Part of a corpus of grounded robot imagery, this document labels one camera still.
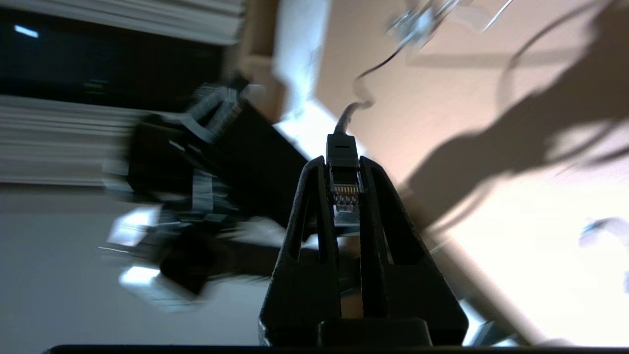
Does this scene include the black ethernet cable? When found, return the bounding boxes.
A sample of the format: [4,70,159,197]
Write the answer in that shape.
[325,47,411,229]

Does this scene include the small white round device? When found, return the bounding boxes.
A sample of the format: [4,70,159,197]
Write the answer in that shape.
[386,2,443,50]

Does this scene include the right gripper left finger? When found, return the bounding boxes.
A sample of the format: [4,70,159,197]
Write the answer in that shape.
[259,156,342,347]

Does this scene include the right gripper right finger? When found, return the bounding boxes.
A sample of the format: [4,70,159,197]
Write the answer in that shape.
[361,157,468,345]

